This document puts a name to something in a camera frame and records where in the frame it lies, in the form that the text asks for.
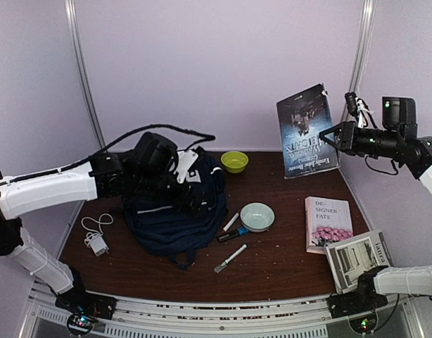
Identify dark cover book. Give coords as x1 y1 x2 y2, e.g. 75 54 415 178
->
277 83 339 179

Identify navy blue student backpack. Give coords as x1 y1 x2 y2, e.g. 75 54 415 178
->
109 146 227 270

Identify white book pink flowers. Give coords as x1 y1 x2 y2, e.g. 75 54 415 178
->
305 196 353 254

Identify black white photo magazine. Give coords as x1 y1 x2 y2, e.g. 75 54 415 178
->
324 230 393 294

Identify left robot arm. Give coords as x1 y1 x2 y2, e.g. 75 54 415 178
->
0 125 215 315

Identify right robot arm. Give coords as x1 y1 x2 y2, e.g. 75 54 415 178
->
319 92 432 318

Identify white red marker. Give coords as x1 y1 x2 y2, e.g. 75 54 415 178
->
222 213 239 233

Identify black blue highlighter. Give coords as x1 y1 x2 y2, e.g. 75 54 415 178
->
217 227 249 243

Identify lime green bowl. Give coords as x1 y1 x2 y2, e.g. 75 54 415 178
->
220 151 249 174

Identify pale blue ceramic bowl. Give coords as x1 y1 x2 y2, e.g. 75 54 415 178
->
240 202 275 233

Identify white green marker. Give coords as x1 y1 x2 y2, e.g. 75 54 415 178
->
213 244 248 273

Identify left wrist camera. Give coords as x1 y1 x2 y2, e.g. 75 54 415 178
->
173 149 198 184

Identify white charger with cable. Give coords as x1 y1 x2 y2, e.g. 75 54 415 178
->
80 213 114 256

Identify right aluminium corner post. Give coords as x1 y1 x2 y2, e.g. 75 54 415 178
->
345 0 374 94

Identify aluminium corner post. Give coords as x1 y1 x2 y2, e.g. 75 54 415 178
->
345 0 374 94
64 0 106 148

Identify aluminium front rail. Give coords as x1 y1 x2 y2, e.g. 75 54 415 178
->
18 276 424 338

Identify left aluminium corner post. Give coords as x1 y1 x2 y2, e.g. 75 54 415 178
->
64 0 106 148

